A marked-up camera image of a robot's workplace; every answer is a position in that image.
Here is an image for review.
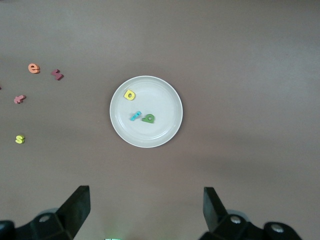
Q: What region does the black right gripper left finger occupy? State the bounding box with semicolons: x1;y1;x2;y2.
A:
0;185;91;240

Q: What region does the orange letter e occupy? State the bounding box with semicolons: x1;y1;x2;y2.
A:
27;62;41;75

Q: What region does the teal letter y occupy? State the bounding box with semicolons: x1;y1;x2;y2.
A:
129;111;143;122

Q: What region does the green letter p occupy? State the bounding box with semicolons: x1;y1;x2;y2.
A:
141;113;155;124

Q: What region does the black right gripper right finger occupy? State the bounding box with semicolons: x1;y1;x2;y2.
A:
203;186;303;240

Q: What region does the dark red letter z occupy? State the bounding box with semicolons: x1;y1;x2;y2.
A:
50;68;65;82

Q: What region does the pink letter t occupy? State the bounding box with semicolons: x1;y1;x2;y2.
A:
13;94;27;105

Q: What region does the yellow letter a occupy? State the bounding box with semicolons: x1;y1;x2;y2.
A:
123;89;137;101

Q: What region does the beige plate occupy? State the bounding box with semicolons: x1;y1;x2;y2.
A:
109;75;184;149

